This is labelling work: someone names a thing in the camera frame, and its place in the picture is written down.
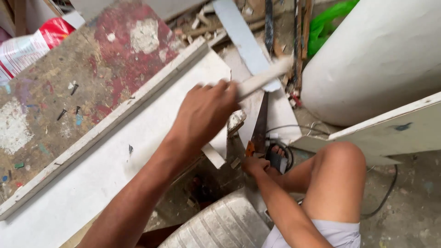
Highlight person's leg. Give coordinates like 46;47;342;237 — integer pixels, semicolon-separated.
282;141;367;224

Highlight hand saw with orange handle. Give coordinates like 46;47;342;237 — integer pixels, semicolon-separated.
245;92;269;158

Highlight light blue plank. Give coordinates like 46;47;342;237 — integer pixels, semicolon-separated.
212;0;282;93

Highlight white wooden stick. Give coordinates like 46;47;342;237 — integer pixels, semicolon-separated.
237;56;294;102

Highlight small dusty wood block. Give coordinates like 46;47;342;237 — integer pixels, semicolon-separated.
227;110;247;138

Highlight white board offcut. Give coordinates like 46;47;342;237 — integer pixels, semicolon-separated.
219;44;302;149

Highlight dusty white ribbed stool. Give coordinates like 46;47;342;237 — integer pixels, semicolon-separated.
158;187;271;248

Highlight black sandal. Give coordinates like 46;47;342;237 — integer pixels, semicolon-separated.
267;144;290;175

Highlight long white board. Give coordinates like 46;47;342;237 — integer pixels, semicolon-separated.
0;50;232;248

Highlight light grey shorts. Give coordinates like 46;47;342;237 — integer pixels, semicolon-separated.
261;218;361;248

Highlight white panel with blue mark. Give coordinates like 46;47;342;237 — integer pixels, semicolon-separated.
290;91;441;166

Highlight thin grey wire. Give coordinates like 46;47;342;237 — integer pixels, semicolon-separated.
265;121;332;137

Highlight person's right hand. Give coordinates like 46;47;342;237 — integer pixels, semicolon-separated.
241;157;271;178

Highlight person's left hand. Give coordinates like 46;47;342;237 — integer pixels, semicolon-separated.
167;80;241;153

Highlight white wooden batten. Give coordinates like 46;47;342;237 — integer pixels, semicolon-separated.
0;37;209;221

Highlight green plastic bag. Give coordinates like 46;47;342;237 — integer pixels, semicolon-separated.
307;0;360;58

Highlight black cable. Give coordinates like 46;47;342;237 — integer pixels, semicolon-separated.
360;164;399;220

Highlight red and white sack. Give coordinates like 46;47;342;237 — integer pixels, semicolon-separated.
0;17;76;82

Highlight large white cylinder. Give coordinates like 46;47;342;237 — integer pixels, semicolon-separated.
301;0;441;127

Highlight heap of wood scraps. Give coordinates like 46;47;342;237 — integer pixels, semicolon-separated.
165;0;315;57

